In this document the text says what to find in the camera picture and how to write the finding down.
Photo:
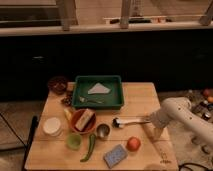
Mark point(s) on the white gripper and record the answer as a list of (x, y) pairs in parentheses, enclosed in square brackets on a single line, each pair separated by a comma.
[(157, 119)]

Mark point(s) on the black and white brush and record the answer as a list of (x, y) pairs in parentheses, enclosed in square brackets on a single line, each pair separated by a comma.
[(120, 123)]

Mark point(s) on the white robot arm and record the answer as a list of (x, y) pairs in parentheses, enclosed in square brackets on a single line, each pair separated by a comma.
[(180, 109)]

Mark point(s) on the small metal cup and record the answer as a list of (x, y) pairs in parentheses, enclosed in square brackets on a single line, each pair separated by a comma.
[(103, 131)]

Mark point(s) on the green plastic cup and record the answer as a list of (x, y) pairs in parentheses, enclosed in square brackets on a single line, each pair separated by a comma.
[(73, 141)]

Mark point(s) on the white paper cup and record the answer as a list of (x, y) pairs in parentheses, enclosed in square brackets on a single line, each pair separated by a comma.
[(52, 126)]

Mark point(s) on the orange fruit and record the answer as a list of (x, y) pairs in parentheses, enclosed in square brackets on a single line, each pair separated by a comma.
[(133, 144)]

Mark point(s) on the blue sponge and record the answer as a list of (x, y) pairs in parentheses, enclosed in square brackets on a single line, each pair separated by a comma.
[(115, 156)]

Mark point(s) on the grey folded cloth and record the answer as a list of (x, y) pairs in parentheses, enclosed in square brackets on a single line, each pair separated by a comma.
[(98, 88)]

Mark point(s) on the green chili pepper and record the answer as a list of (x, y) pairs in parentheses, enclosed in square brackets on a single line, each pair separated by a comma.
[(92, 141)]

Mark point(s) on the green plastic tray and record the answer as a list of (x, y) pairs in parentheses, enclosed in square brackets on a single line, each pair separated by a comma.
[(113, 100)]

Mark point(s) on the wooden block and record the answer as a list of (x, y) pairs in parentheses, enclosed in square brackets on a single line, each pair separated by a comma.
[(84, 119)]

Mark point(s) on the metal fork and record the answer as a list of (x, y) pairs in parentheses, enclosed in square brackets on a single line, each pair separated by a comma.
[(83, 99)]

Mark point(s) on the orange bowl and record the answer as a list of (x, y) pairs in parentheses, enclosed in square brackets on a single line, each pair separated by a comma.
[(88, 128)]

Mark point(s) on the yellow banana piece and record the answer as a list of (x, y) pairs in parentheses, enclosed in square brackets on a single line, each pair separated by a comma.
[(68, 114)]

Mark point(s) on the dark grape bunch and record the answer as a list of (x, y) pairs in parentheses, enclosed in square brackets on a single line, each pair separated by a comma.
[(67, 100)]

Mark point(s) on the dark brown bowl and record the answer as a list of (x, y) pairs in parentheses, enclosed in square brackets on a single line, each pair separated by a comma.
[(58, 84)]

